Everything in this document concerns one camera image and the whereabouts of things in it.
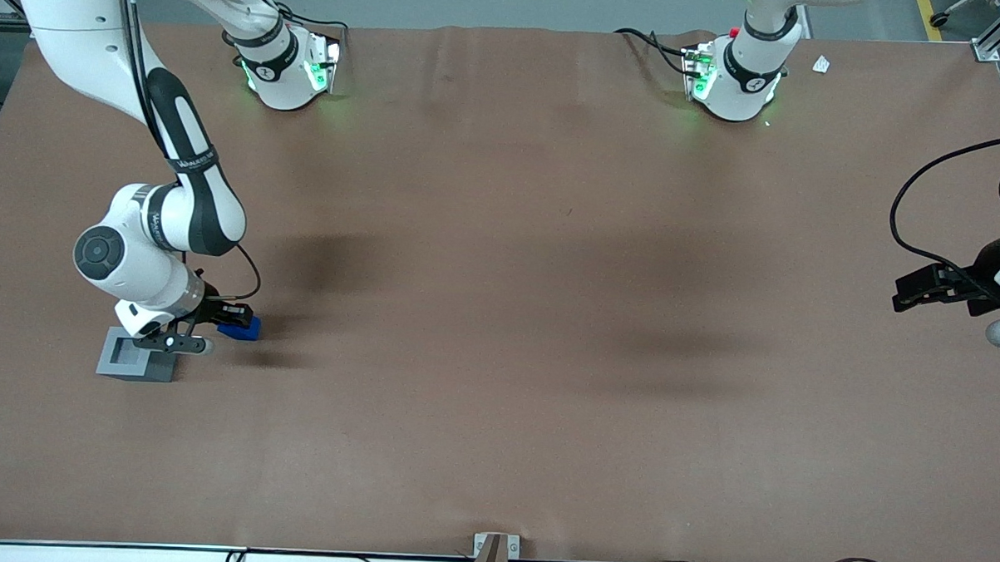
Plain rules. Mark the white paper scrap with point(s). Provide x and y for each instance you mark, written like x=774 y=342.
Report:
x=821 y=64

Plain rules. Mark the brown table cover sheet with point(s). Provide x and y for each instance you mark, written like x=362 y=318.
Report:
x=499 y=314

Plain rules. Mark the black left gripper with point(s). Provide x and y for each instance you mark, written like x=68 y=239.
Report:
x=984 y=274

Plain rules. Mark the blue plastic part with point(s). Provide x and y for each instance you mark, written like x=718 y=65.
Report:
x=250 y=333

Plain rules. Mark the black caster leg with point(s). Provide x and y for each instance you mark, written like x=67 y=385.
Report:
x=939 y=19

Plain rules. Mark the gray square base block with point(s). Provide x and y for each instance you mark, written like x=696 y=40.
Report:
x=123 y=366

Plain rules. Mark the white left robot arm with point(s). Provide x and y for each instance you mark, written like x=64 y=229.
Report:
x=744 y=81

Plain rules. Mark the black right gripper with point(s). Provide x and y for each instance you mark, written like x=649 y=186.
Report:
x=212 y=310

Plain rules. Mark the silver metal mounting bracket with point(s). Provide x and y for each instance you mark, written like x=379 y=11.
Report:
x=480 y=545

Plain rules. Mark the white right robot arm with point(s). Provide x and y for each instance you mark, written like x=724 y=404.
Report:
x=186 y=212

